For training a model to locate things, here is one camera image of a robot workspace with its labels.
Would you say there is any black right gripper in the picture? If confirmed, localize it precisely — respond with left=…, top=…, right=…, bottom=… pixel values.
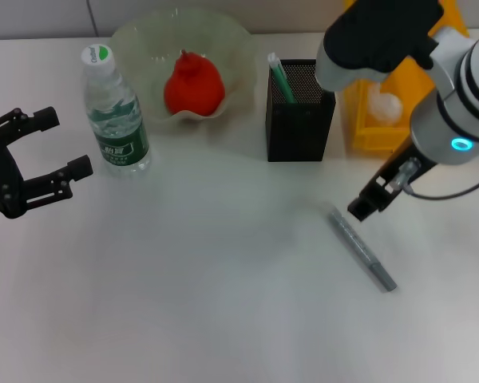
left=346, top=137, right=441, bottom=223

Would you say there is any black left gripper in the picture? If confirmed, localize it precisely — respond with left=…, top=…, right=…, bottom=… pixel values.
left=0, top=105, right=95, bottom=220

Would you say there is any clear water bottle green label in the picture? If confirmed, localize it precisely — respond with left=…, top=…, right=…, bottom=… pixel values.
left=79, top=43, right=152, bottom=179

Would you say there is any white paper ball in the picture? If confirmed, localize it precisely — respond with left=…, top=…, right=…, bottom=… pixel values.
left=367, top=83, right=404, bottom=125

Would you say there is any red-orange toy orange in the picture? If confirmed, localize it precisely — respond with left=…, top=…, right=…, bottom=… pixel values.
left=163, top=49, right=226, bottom=117

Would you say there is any mint green utility knife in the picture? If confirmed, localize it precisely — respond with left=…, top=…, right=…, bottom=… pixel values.
left=267, top=51, right=297, bottom=104

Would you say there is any grey marker pen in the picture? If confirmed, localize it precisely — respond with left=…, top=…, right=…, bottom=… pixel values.
left=327, top=207, right=398, bottom=293

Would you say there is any black mesh pen holder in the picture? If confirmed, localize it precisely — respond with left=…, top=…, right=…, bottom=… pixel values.
left=265, top=58, right=337, bottom=163

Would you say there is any green glass fruit plate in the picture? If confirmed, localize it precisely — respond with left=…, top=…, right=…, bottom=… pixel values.
left=110, top=8, right=259, bottom=123

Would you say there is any yellow plastic bin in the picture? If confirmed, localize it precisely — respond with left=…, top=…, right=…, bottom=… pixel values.
left=340, top=0, right=470, bottom=153

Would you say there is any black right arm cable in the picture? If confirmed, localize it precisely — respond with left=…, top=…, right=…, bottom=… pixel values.
left=397, top=157, right=479, bottom=200

